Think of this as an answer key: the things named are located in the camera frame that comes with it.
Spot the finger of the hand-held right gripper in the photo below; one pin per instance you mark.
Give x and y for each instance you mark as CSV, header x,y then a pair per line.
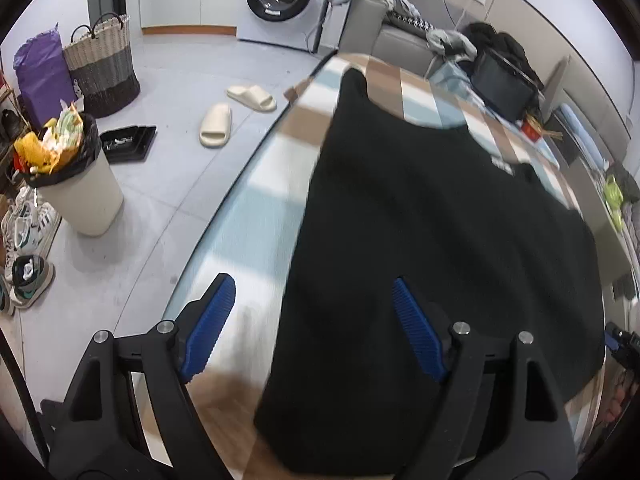
x,y
625,347

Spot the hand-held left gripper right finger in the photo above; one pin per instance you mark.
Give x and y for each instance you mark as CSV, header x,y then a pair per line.
x,y
420,332

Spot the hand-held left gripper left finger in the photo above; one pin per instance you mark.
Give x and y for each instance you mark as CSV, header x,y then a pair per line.
x,y
207,330

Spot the black knit sweater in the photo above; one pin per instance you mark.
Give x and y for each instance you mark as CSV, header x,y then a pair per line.
x,y
425,220

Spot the pile of black clothes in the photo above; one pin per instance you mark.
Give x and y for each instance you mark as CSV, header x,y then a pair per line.
x,y
500,42

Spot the person's right hand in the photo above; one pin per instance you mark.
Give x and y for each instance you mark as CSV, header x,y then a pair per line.
x,y
619,395

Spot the checked tablecloth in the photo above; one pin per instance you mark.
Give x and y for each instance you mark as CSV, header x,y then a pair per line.
x,y
250,240

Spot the green toy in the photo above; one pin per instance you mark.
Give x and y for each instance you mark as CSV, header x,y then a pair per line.
x,y
614,202

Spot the white bedside cabinet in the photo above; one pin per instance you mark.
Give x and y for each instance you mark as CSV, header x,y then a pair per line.
x,y
587,185

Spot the white trash bin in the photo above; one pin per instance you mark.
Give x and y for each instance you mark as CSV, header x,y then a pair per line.
x,y
85,200

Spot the grey teal sneaker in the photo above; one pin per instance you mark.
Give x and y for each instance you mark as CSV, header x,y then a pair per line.
x,y
32,282
6,297

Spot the white green-striped sneaker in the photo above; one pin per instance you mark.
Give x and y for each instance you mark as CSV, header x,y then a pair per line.
x,y
45,225
17,232

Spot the black tray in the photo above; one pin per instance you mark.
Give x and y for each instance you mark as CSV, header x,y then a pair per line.
x,y
127,144

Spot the cream slipper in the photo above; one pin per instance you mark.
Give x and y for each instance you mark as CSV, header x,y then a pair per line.
x,y
215,127
252,97

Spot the grey upholstered bed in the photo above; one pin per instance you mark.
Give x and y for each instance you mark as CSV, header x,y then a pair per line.
x,y
600,110

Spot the light blue pillow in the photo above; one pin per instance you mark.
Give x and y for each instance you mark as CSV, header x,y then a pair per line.
x,y
571,114

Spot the light blue tablecloth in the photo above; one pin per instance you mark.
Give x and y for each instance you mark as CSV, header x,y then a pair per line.
x,y
447,74

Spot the black rice cooker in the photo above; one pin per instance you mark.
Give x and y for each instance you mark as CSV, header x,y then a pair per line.
x,y
500,85

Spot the wooden shoe rack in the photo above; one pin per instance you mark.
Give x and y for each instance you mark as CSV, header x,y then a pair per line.
x,y
10,160

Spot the woven laundry basket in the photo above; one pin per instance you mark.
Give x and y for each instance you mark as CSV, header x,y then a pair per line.
x,y
100,75

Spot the grey sofa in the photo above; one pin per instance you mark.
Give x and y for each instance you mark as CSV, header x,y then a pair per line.
x,y
400,45

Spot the grey hoodie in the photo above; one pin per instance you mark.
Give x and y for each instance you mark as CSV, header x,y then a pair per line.
x,y
450,40

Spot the purple bag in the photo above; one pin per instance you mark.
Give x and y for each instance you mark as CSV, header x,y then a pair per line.
x,y
40,85

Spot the houndstooth pillow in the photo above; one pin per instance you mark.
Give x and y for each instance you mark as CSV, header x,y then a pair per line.
x,y
412,21

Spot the white washing machine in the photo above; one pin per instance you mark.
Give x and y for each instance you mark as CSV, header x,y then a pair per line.
x,y
322,15

